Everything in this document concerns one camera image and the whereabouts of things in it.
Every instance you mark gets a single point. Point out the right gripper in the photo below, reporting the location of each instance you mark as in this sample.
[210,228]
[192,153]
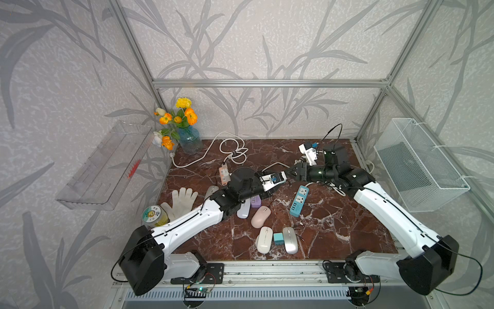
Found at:
[302,170]

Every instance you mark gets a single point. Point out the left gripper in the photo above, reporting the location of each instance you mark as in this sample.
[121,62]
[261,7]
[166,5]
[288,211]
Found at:
[256,176]

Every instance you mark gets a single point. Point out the teal power strip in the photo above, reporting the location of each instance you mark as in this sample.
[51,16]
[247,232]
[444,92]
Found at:
[299,201]

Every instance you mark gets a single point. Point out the teal usb charger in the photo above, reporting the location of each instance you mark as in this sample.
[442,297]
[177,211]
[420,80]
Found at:
[278,238]

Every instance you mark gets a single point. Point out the silver wireless mouse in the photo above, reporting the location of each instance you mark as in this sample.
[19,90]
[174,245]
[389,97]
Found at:
[290,240]

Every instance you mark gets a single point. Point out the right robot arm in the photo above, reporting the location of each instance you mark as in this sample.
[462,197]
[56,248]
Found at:
[428,259]

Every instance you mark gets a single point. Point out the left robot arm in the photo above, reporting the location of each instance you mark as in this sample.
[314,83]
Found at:
[143,258]

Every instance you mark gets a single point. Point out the purple power strip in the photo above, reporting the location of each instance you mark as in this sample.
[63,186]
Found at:
[256,202]

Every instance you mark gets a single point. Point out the orange power strip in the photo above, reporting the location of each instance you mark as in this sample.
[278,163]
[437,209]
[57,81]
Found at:
[224,174]

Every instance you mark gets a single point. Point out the white work glove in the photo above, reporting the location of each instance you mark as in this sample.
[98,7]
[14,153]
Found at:
[182,202]

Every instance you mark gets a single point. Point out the blue glass vase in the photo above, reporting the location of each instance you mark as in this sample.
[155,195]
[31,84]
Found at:
[190,140]

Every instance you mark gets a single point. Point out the orange yellow artificial flowers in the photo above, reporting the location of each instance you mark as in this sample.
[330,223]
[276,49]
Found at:
[184,116]

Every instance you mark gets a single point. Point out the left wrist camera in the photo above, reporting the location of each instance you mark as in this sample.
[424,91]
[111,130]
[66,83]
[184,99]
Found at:
[272,180]

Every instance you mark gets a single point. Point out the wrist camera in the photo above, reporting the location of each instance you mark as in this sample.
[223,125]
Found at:
[272,180]
[309,150]

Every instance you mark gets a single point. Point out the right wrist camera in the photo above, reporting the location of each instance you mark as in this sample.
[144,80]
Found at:
[309,150]

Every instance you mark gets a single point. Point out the lavender white wireless mouse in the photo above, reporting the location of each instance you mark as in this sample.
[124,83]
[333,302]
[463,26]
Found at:
[244,210]

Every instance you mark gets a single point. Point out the grey wireless mouse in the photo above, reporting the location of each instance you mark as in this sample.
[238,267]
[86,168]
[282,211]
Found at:
[211,190]

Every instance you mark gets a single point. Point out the pink wireless mouse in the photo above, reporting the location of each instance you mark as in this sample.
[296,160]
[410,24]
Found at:
[260,217]

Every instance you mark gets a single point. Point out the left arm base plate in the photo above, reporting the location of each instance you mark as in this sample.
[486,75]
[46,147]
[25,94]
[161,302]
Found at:
[212,274]

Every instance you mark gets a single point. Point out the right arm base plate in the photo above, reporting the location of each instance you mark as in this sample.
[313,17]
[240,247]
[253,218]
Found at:
[341,272]

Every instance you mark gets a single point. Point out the white wire mesh basket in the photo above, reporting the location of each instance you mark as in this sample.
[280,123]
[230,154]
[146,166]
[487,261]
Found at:
[424,177]

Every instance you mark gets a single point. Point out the clear plastic wall shelf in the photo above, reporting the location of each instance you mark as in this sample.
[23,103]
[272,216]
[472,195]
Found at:
[102,180]

